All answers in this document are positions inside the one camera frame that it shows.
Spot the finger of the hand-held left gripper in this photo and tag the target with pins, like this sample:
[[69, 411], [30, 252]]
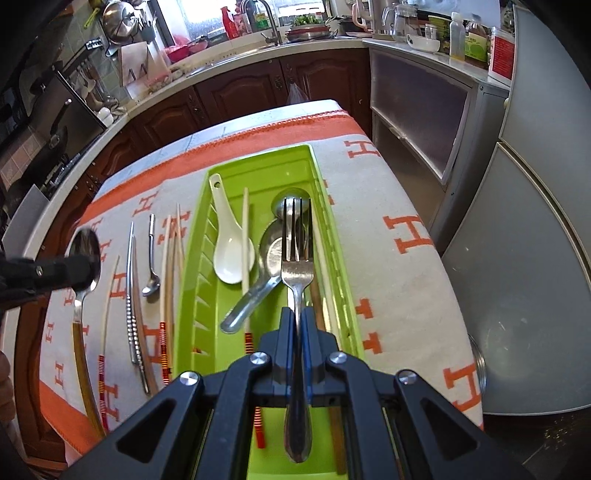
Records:
[[60, 272]]

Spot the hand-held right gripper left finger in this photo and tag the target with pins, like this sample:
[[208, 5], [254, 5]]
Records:
[[287, 350]]

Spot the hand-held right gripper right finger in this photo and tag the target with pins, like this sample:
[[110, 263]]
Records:
[[311, 360]]

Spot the steel fork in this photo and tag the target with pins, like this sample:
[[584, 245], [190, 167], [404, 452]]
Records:
[[298, 277]]

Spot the white ceramic spoon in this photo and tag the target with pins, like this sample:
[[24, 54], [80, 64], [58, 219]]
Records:
[[231, 258]]

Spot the red striped bamboo chopstick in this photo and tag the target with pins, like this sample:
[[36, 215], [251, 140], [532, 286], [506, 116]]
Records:
[[101, 378], [246, 230]]

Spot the green plastic tray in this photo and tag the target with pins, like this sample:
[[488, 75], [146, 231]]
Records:
[[258, 184]]

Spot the gas stove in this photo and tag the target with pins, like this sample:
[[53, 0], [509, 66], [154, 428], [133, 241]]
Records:
[[60, 170]]

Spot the orange printed blanket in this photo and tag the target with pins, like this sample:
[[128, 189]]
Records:
[[406, 286]]

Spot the steel dish cabinet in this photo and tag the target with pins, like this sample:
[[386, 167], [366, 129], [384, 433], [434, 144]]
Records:
[[69, 110]]

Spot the steel floor basin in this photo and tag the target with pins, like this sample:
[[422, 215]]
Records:
[[478, 369]]

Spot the white kitchen countertop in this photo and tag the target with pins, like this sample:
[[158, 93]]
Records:
[[138, 106]]

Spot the white cutting board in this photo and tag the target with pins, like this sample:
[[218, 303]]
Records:
[[136, 67]]

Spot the red basin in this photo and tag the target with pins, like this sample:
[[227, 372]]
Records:
[[182, 48]]

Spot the clear plastic bag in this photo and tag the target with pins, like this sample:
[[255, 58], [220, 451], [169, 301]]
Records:
[[295, 94]]

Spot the brown wooden kitchen cabinets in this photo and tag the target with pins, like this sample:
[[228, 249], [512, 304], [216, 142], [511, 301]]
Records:
[[240, 87]]

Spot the steel wok lid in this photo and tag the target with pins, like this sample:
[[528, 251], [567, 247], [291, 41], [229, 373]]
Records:
[[117, 18]]

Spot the grey cabinet frosted doors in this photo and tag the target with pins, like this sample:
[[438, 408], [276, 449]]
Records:
[[415, 120]]

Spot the grey refrigerator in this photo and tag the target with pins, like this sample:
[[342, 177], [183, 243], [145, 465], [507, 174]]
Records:
[[545, 230]]

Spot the steel sink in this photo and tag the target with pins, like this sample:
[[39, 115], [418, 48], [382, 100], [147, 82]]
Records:
[[231, 56]]

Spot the kitchen window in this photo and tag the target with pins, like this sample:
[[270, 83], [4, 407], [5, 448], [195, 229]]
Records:
[[194, 18]]

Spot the red spray bottle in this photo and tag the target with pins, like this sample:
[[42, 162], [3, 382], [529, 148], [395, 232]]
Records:
[[228, 21]]

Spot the pink bottle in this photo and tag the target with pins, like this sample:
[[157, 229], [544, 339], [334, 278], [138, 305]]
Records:
[[241, 23]]

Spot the green dish soap bottle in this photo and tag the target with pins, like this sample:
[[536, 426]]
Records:
[[261, 21]]

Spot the steel faucet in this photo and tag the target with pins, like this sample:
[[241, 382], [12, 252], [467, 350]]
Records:
[[268, 23]]

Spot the green vegetables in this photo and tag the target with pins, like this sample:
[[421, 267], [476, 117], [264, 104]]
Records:
[[307, 19]]

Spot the white bowl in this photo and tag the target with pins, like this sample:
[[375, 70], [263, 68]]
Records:
[[422, 44]]

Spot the white electric kettle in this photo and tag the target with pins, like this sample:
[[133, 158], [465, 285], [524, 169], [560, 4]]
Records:
[[364, 16]]

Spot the clear plastic bottle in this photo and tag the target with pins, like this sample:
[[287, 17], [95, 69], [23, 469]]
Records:
[[457, 41]]

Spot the glass jug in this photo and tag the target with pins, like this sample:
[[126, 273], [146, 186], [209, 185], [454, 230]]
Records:
[[406, 18]]

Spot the green box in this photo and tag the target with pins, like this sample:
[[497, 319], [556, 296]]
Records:
[[438, 27]]

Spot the green label oil bottle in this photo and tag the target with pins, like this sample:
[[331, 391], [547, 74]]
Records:
[[475, 44]]

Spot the red label jar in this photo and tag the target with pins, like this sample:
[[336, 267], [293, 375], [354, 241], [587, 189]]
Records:
[[501, 55]]

